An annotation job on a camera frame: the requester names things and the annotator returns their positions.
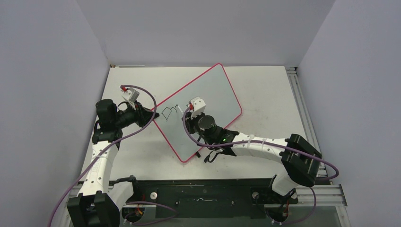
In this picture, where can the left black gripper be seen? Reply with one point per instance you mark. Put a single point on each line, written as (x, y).
(142, 115)

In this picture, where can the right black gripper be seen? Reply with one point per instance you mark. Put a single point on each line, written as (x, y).
(190, 122)

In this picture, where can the pink-framed whiteboard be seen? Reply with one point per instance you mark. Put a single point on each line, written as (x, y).
(210, 93)

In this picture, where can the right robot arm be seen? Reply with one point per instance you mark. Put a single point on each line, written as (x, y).
(299, 158)

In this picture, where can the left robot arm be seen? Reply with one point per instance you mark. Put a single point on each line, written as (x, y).
(95, 204)

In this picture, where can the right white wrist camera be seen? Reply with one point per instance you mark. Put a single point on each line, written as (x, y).
(197, 106)

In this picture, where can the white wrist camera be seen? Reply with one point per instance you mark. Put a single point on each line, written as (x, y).
(130, 94)
(197, 106)

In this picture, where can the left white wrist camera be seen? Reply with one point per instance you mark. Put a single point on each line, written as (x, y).
(130, 94)

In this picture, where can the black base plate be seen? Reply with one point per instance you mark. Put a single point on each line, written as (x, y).
(218, 198)

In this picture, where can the aluminium rail right side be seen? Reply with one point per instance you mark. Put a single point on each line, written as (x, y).
(302, 108)

